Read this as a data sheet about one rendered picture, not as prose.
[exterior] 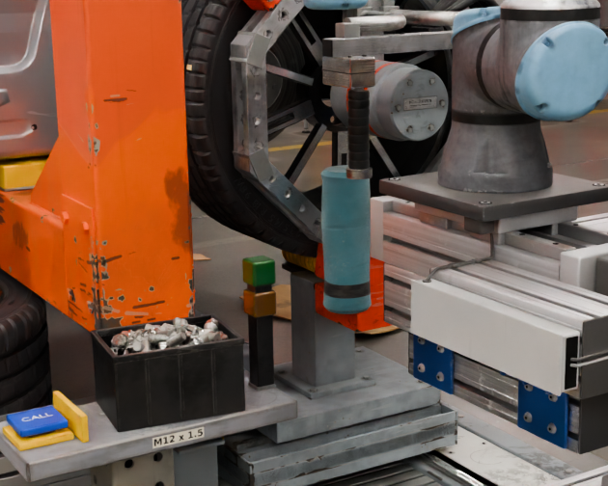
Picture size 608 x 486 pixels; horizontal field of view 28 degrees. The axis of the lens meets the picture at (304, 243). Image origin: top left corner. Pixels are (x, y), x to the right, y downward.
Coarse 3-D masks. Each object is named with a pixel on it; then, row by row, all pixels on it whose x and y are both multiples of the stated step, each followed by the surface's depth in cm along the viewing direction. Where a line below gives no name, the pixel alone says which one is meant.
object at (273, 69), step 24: (408, 0) 241; (408, 24) 249; (312, 48) 230; (288, 72) 228; (312, 72) 232; (312, 96) 232; (288, 120) 231; (312, 120) 236; (336, 120) 241; (312, 144) 234; (336, 144) 237; (384, 144) 260; (408, 144) 254; (432, 144) 247; (384, 168) 246; (408, 168) 249; (312, 192) 259
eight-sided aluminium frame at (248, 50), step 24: (288, 0) 213; (432, 0) 234; (264, 24) 212; (288, 24) 214; (240, 48) 213; (264, 48) 213; (240, 72) 216; (264, 72) 214; (240, 96) 217; (264, 96) 215; (240, 120) 218; (264, 120) 216; (240, 144) 219; (264, 144) 217; (240, 168) 219; (264, 168) 217; (432, 168) 242; (264, 192) 224; (288, 192) 222; (288, 216) 228; (312, 216) 225
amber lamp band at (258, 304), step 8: (248, 296) 188; (256, 296) 186; (264, 296) 187; (272, 296) 188; (248, 304) 188; (256, 304) 186; (264, 304) 187; (272, 304) 188; (248, 312) 188; (256, 312) 187; (264, 312) 188; (272, 312) 188
